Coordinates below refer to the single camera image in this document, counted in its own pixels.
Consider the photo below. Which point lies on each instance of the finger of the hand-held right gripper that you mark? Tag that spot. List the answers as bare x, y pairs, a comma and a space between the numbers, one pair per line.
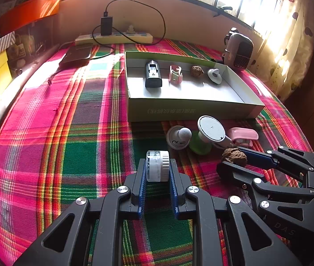
256, 158
229, 170

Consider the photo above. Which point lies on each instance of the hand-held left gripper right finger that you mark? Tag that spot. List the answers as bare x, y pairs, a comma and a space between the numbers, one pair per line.
174, 196

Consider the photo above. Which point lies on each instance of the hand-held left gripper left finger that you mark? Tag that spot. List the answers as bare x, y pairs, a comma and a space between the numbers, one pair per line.
142, 194

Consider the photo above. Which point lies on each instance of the brown walnut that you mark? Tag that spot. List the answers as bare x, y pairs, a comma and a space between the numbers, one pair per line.
196, 72
233, 156

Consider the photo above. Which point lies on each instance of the pink clip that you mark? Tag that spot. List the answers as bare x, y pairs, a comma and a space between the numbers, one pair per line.
243, 133

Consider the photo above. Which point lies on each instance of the white round jar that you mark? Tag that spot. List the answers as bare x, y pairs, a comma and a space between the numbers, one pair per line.
157, 166

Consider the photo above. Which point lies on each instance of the green stand with grey disc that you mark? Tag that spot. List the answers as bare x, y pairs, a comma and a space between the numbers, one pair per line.
211, 127

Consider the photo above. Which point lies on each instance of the white round knob gadget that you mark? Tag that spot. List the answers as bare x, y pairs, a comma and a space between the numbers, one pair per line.
175, 141

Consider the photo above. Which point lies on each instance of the green white cardboard box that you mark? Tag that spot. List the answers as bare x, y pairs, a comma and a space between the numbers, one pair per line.
190, 113

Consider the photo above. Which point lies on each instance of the white oval gadget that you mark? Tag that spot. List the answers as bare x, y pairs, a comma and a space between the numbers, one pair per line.
215, 76

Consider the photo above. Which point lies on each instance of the pink white holder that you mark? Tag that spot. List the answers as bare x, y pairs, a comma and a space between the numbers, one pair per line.
175, 76

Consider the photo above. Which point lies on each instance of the black rectangular device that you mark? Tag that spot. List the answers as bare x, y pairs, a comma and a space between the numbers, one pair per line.
153, 77

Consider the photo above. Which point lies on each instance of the plaid tablecloth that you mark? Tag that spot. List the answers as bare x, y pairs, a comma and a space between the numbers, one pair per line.
62, 144

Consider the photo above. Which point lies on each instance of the small beige heater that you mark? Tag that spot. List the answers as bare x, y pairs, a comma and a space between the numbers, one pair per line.
240, 52

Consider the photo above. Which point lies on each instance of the cream dotted curtain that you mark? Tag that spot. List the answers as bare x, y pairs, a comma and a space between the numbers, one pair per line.
290, 47

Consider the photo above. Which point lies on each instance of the black power bank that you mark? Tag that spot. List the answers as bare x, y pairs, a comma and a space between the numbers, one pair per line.
75, 55

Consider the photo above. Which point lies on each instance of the cream power strip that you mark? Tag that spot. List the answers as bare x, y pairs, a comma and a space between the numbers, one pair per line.
134, 36

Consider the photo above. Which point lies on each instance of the beige plug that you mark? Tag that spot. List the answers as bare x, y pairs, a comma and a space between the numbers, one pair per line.
130, 29

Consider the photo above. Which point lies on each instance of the black charger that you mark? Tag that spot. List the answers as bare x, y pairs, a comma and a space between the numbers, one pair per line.
106, 26

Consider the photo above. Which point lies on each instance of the orange box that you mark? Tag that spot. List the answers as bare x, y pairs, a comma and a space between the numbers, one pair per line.
26, 13

